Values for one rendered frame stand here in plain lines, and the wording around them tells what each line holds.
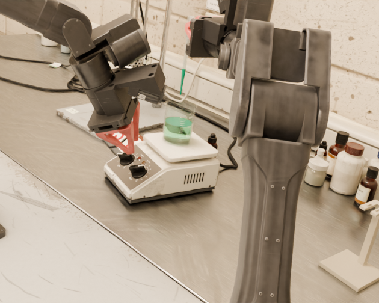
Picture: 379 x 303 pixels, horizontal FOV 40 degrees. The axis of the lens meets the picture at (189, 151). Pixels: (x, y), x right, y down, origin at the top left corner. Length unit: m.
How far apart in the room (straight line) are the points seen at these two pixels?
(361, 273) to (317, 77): 0.48
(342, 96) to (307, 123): 0.83
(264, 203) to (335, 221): 0.59
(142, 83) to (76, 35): 0.13
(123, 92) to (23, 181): 0.30
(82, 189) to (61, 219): 0.12
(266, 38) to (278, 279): 0.24
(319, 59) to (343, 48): 0.78
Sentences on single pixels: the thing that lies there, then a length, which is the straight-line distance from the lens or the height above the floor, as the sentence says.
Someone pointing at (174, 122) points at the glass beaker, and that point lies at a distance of 1.03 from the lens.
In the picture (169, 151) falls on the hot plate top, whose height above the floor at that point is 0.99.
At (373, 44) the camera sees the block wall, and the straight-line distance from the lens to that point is 1.30.
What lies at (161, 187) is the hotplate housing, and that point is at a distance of 1.00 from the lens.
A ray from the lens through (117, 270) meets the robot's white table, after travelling 0.83.
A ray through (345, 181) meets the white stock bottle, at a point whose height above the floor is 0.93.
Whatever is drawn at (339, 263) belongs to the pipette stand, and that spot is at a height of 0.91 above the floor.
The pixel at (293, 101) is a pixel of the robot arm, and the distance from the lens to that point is 0.52.
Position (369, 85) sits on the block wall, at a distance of 1.31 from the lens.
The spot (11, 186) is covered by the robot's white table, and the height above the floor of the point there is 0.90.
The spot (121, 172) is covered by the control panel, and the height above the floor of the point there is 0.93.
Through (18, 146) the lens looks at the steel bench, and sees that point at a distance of 1.20.
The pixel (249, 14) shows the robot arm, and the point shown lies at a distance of 0.81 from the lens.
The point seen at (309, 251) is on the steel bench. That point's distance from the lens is 0.97.
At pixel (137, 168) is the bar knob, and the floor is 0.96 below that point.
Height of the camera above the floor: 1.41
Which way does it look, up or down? 24 degrees down
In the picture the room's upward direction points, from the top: 9 degrees clockwise
